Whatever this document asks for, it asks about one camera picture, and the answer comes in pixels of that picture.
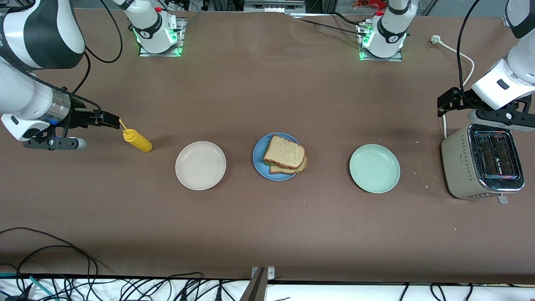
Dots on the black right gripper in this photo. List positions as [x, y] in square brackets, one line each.
[79, 116]

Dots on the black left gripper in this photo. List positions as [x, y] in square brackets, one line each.
[459, 99]

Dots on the yellow mustard squeeze bottle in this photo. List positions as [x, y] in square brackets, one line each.
[140, 142]

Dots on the blue round plate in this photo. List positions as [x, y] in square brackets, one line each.
[261, 148]

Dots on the square brown bread slice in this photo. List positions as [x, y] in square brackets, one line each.
[303, 164]

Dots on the green lettuce leaf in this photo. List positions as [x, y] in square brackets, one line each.
[267, 163]

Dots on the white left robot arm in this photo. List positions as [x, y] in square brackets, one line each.
[391, 29]

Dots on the light green round plate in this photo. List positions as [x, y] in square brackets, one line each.
[375, 169]

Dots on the beige round plate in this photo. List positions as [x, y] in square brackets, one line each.
[200, 166]

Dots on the silver beige toaster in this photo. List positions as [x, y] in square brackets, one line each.
[459, 167]

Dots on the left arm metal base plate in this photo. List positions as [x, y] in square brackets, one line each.
[399, 58]

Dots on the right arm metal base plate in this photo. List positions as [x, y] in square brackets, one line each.
[180, 46]

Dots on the grey metal camera post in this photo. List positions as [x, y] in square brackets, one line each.
[257, 288]

